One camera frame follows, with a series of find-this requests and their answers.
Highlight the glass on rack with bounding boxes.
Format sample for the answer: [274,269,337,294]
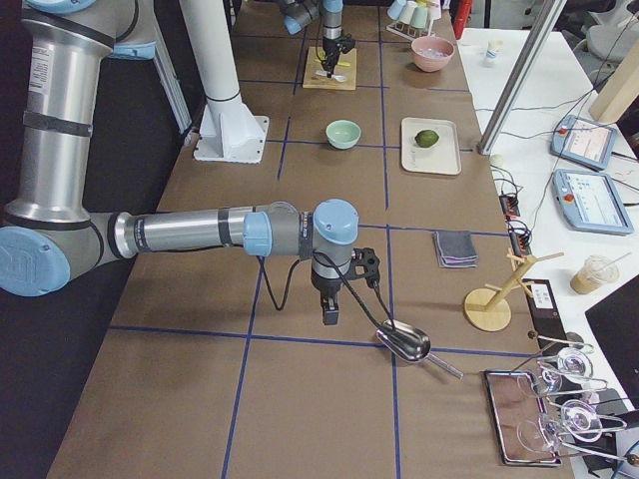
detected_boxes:
[516,347,608,398]
[516,399,627,452]

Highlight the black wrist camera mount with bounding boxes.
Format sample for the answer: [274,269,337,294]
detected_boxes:
[345,247,380,289]

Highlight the cup rack with wooden rod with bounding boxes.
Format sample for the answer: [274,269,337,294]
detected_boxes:
[385,0,442,40]

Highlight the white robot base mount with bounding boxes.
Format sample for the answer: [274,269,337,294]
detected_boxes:
[180,0,270,164]

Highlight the wooden stand with pole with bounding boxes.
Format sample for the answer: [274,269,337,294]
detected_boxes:
[463,249,563,332]

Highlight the iced coffee plastic cup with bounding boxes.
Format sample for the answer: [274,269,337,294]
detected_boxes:
[570,251,632,294]

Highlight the yellow plastic knife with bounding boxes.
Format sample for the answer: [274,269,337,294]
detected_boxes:
[315,56,351,67]

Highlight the light green bowl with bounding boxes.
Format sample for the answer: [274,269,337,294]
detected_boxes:
[325,120,361,150]

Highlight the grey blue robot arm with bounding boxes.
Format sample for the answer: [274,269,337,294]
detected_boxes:
[278,1,354,325]
[1,1,358,325]

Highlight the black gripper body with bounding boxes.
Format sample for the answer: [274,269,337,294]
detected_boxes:
[322,36,341,59]
[311,259,342,299]

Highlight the far teach pendant tablet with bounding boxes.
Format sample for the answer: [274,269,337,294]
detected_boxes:
[550,115,617,172]

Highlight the green avocado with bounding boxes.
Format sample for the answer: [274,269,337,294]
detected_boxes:
[414,130,439,149]

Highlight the aluminium frame post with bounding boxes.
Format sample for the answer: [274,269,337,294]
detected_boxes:
[477,0,567,156]

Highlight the metal rectangular tray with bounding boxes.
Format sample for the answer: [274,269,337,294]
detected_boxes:
[483,369,562,468]

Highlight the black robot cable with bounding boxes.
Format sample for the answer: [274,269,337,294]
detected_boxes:
[257,251,398,345]

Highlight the black power strip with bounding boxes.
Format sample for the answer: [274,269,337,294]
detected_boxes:
[498,193,532,256]

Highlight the wooden cutting board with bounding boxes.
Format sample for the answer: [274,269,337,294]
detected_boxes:
[303,46,357,91]

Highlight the lower glass on rack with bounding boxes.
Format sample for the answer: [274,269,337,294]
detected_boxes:
[516,399,627,452]

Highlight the white plastic spoon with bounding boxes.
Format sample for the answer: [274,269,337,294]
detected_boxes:
[315,70,347,83]

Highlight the white paper cup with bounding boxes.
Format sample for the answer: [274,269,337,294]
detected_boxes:
[483,39,503,68]

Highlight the grey folded cloth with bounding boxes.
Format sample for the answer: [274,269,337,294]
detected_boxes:
[433,231,478,268]

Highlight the teach pendant tablet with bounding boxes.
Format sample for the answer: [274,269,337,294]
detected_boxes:
[550,115,617,172]
[552,170,634,236]

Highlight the near teach pendant tablet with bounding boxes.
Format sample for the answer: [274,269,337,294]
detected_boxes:
[552,170,634,236]

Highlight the pink bowl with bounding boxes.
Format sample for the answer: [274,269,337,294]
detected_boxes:
[410,36,455,73]

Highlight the clear ice cubes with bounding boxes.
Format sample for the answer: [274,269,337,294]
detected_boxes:
[417,47,448,59]

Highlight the upper glass on rack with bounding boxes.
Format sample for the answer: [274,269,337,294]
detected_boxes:
[516,347,608,398]

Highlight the metal scoop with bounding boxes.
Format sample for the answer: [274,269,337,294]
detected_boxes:
[375,320,463,380]

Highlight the white rabbit tray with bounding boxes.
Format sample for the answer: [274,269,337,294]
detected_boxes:
[400,117,461,176]

